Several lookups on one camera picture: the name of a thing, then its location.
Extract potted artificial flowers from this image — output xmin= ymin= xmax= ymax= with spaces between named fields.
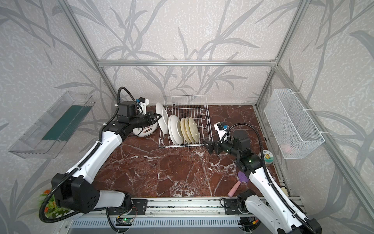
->
xmin=39 ymin=189 xmax=79 ymax=223

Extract clear plastic wall shelf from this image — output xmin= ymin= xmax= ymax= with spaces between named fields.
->
xmin=9 ymin=91 xmax=95 ymax=159

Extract white mesh wall basket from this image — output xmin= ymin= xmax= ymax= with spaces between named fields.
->
xmin=264 ymin=89 xmax=325 ymax=160

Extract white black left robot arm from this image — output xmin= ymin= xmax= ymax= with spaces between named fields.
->
xmin=39 ymin=87 xmax=162 ymax=223

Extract green mat in shelf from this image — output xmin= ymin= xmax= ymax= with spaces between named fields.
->
xmin=42 ymin=105 xmax=92 ymax=141

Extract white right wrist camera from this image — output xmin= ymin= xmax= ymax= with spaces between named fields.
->
xmin=214 ymin=122 xmax=229 ymax=143

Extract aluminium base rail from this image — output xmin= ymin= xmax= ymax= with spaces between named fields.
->
xmin=55 ymin=196 xmax=313 ymax=234

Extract small round patterned dish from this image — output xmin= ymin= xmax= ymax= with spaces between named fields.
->
xmin=263 ymin=150 xmax=274 ymax=165

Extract purple pink spatula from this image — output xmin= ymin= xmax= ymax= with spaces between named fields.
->
xmin=228 ymin=171 xmax=249 ymax=198

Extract green lit circuit board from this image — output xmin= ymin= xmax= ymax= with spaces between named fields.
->
xmin=116 ymin=215 xmax=135 ymax=227

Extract white plate with red characters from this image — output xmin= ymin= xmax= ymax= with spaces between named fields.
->
xmin=132 ymin=122 xmax=158 ymax=137

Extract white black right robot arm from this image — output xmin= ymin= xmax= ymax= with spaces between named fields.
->
xmin=203 ymin=122 xmax=322 ymax=234

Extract white plate with orange sunburst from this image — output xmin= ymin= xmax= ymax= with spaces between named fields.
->
xmin=155 ymin=102 xmax=168 ymax=135

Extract beige patterned plate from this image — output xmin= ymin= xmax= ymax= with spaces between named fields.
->
xmin=189 ymin=117 xmax=200 ymax=143
xmin=180 ymin=118 xmax=191 ymax=143
xmin=185 ymin=118 xmax=195 ymax=143

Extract aluminium frame crossbar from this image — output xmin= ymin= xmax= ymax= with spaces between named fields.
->
xmin=97 ymin=60 xmax=276 ymax=67

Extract white wire dish rack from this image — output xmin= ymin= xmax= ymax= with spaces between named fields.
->
xmin=159 ymin=95 xmax=213 ymax=148

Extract pink object in basket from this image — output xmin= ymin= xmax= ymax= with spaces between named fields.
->
xmin=280 ymin=143 xmax=295 ymax=155

